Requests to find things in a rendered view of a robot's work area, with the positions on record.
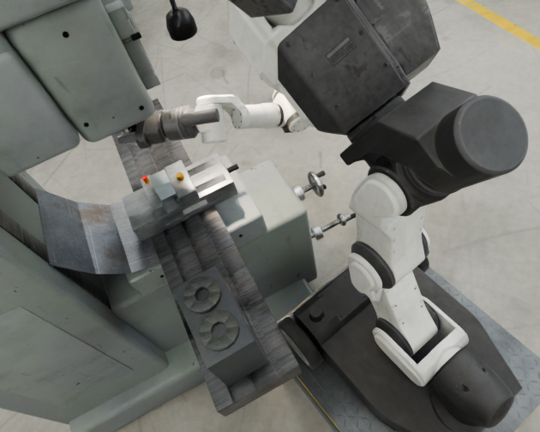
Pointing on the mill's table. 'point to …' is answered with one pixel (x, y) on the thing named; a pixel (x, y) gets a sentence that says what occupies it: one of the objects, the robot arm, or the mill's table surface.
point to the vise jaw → (187, 194)
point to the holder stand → (219, 327)
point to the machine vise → (156, 217)
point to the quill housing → (84, 68)
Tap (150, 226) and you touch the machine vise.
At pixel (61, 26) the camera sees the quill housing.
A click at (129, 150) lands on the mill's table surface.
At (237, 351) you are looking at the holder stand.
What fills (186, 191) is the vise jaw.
